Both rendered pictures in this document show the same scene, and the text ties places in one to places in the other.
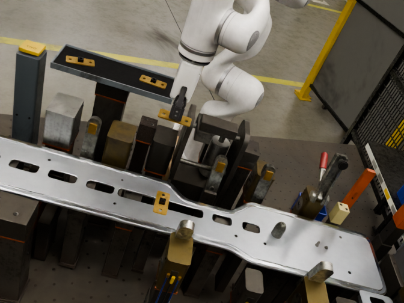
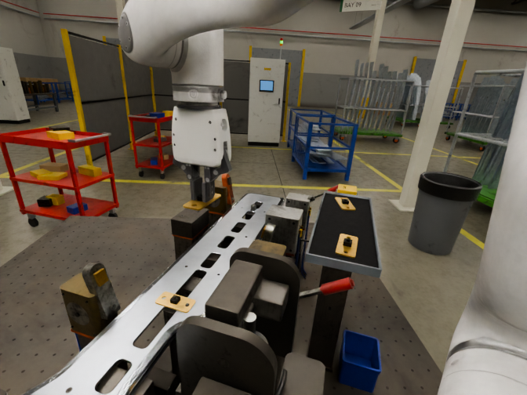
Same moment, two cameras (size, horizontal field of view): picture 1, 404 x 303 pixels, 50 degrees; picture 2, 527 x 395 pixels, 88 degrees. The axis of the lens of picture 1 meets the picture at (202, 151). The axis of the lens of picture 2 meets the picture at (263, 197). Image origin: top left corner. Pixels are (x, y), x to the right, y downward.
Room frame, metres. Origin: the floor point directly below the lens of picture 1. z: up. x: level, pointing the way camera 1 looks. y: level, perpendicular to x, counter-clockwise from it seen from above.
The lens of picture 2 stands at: (1.22, -0.30, 1.46)
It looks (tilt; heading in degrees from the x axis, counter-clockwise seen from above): 22 degrees down; 116
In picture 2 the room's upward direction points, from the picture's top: 3 degrees clockwise
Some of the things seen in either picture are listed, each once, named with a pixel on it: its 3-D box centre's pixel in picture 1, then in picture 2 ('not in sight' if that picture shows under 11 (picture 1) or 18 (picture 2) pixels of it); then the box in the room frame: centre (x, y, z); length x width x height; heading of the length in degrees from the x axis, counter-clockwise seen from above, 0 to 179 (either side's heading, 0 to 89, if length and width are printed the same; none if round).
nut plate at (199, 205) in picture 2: (175, 116); (202, 198); (0.90, 0.09, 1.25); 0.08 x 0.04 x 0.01; 96
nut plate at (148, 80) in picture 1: (153, 80); (347, 243); (1.17, 0.22, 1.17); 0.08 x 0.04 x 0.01; 95
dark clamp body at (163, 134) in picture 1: (151, 178); not in sight; (1.06, 0.12, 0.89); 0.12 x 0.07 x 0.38; 10
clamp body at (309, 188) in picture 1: (291, 227); not in sight; (1.11, -0.38, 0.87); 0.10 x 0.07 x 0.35; 10
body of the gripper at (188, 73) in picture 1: (189, 73); (200, 132); (0.90, 0.10, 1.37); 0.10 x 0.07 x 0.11; 6
